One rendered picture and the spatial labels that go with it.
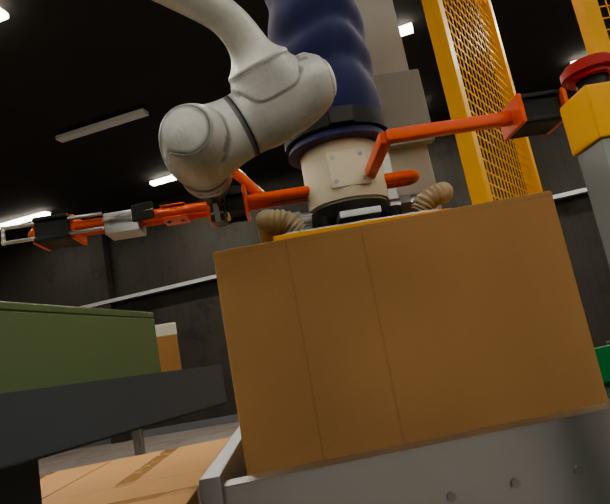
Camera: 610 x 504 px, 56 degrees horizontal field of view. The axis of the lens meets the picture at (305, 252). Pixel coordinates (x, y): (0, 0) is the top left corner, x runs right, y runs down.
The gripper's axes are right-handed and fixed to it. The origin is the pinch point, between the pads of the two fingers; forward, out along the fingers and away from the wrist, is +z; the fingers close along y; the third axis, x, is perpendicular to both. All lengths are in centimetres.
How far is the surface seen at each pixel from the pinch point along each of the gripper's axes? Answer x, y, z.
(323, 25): 27.3, -31.0, -10.1
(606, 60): 53, 5, -53
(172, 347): -42, 18, 149
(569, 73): 49, 5, -50
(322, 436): 11, 47, -19
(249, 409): 0.3, 40.2, -18.3
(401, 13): 185, -285, 407
